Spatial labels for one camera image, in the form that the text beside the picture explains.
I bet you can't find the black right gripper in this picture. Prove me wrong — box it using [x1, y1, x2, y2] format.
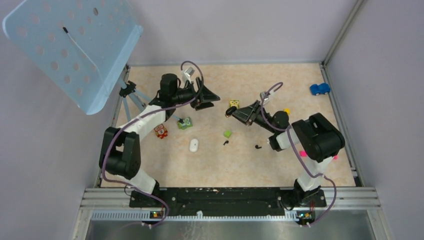
[230, 99, 278, 134]

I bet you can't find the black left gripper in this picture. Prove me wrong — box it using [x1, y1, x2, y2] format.
[172, 77, 220, 111]

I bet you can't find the black earbud charging case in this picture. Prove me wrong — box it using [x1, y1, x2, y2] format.
[225, 107, 235, 118]

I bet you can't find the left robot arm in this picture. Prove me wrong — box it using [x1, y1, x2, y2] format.
[99, 73, 221, 207]

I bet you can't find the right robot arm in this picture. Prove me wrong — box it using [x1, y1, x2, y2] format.
[225, 101, 346, 206]

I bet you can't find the white earbud charging case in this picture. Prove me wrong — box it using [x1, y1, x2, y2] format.
[189, 138, 199, 153]

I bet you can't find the yellow owl block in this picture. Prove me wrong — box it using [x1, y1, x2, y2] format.
[229, 99, 240, 109]

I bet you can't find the green wooden cube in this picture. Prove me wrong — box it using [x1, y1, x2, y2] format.
[223, 130, 232, 139]

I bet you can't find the green owl block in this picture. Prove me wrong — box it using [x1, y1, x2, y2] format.
[177, 117, 193, 130]

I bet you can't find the red owl block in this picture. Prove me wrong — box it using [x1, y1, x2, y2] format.
[154, 124, 168, 139]

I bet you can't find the pink plastic clip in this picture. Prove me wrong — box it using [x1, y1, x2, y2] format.
[299, 150, 338, 160]

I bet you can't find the light blue tripod stand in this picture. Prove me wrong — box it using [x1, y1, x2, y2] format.
[118, 64, 186, 128]

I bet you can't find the blue toy car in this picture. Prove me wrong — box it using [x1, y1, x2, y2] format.
[309, 83, 331, 96]

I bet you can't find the light blue perforated tray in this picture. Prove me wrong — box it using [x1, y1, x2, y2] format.
[2, 0, 143, 115]

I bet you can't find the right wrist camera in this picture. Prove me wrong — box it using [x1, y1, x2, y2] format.
[260, 91, 272, 105]

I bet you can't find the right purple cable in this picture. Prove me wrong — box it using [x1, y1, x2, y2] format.
[260, 82, 338, 227]

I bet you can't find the purple cable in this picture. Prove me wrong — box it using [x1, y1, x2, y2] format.
[100, 60, 205, 229]
[260, 82, 338, 227]

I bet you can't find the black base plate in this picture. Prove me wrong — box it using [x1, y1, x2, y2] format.
[129, 187, 327, 217]

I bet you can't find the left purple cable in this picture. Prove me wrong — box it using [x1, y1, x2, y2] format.
[100, 60, 205, 229]

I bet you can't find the aluminium frame rail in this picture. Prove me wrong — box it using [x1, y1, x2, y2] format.
[80, 187, 381, 223]

